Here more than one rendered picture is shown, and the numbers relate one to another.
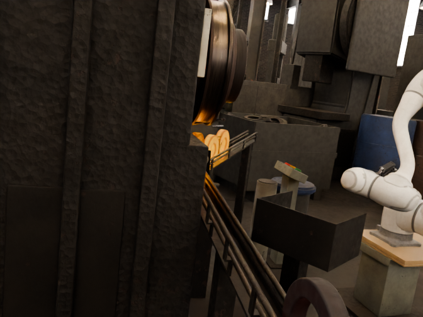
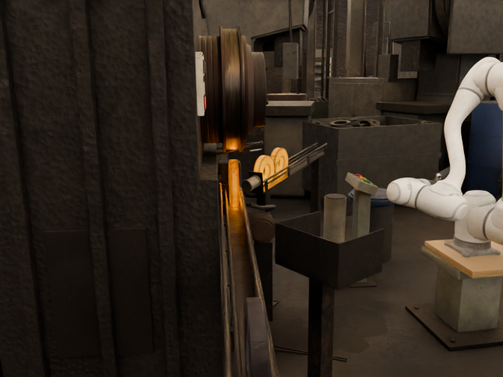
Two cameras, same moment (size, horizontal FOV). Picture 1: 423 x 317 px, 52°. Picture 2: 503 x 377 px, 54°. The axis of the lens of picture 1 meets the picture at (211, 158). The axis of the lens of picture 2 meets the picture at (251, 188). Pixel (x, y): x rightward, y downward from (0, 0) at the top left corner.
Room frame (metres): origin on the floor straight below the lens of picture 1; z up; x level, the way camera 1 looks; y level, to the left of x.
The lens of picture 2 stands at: (-0.20, -0.34, 1.18)
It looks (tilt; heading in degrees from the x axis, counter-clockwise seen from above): 13 degrees down; 10
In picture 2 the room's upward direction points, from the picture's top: 1 degrees counter-clockwise
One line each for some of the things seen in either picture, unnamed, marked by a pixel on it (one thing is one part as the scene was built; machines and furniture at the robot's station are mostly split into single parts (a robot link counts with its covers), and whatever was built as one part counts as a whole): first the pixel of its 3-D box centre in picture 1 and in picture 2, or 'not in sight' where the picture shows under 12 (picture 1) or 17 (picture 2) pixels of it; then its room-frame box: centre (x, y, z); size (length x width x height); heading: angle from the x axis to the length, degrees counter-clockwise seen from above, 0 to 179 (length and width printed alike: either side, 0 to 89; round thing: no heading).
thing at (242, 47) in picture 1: (230, 66); (257, 90); (1.70, -0.03, 1.12); 0.28 x 0.06 x 0.28; 14
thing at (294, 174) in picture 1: (284, 214); (360, 230); (2.52, -0.48, 0.31); 0.24 x 0.16 x 0.62; 14
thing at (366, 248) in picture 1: (392, 249); (470, 259); (2.08, -0.96, 0.33); 0.32 x 0.32 x 0.04; 20
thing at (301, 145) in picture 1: (269, 153); (363, 159); (4.37, -0.58, 0.39); 1.03 x 0.83 x 0.77; 119
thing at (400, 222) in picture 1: (403, 208); (477, 215); (2.07, -0.97, 0.55); 0.18 x 0.16 x 0.22; 38
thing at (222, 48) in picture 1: (206, 63); (232, 90); (1.68, 0.06, 1.12); 0.47 x 0.06 x 0.47; 14
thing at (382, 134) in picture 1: (381, 155); (501, 147); (4.86, -1.91, 0.45); 0.59 x 0.59 x 0.89
